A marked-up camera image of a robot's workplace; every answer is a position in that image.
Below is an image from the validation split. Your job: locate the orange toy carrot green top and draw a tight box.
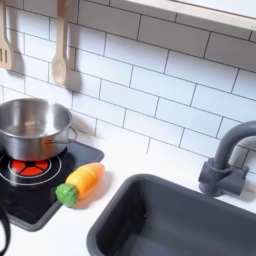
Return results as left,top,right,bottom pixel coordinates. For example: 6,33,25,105
55,162,106,209

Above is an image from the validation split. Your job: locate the steel pot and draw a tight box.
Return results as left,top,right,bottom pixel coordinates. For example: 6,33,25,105
0,97,78,162

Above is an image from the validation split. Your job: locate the wooden spoon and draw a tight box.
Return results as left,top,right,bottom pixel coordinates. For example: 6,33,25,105
50,0,72,87

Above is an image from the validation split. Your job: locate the dark grey tap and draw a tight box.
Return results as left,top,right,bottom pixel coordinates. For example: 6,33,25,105
198,120,256,198

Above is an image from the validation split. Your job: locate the dark grey sink basin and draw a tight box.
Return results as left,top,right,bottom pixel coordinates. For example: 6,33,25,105
86,173,256,256

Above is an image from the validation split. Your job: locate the black stove top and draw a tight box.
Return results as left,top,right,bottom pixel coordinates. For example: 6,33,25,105
0,141,105,233

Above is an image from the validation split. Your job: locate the wooden shelf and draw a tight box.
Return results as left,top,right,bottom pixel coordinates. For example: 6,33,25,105
124,0,256,32

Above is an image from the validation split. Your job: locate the wooden slotted spatula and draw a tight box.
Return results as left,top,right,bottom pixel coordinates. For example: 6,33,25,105
0,0,14,71

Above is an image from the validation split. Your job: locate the thin black cable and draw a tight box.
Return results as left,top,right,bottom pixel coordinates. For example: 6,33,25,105
0,205,12,256

